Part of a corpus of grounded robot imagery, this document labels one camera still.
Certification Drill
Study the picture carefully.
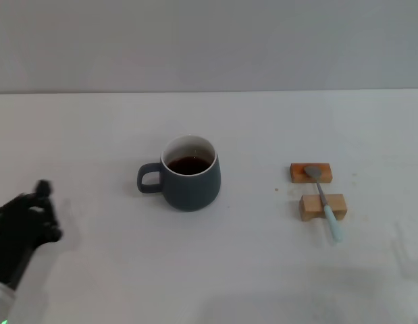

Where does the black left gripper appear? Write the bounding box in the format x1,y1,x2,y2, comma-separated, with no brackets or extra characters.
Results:
0,180,64,292

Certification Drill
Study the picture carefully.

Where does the dark grey ceramic coffee cup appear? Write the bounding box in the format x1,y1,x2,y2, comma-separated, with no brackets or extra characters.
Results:
136,134,221,213

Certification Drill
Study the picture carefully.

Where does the spoon with light blue handle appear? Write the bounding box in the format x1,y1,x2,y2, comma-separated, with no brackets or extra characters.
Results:
303,165,344,243

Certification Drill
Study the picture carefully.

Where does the orange-brown wooden block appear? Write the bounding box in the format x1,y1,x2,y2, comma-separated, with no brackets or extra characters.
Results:
290,163,332,184

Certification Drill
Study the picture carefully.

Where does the light wooden notched block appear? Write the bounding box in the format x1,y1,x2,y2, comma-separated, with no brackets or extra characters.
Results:
298,193,348,223

